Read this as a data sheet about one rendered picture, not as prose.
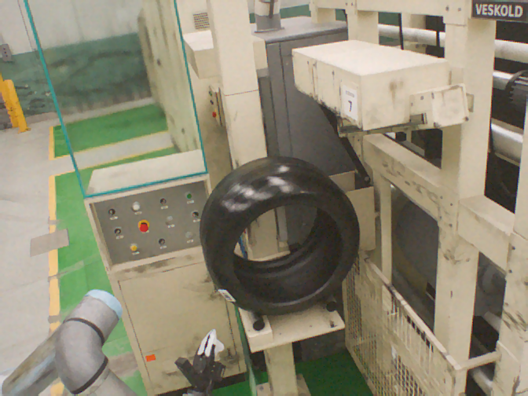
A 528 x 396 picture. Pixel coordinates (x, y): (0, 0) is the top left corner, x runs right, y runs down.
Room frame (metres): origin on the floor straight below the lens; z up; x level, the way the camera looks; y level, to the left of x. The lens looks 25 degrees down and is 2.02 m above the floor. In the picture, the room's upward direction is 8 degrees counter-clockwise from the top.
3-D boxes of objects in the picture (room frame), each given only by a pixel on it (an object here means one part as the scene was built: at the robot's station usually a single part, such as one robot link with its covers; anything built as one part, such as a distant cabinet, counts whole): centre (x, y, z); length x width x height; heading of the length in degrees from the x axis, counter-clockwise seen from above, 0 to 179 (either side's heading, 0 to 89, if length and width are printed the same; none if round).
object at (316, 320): (1.52, -0.03, 0.80); 0.37 x 0.36 x 0.02; 100
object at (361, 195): (1.80, -0.36, 1.05); 0.20 x 0.15 x 0.30; 10
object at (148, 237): (2.06, 0.53, 0.63); 0.56 x 0.41 x 1.27; 100
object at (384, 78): (1.44, -0.34, 1.71); 0.61 x 0.25 x 0.15; 10
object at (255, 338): (1.49, 0.11, 0.84); 0.36 x 0.09 x 0.06; 10
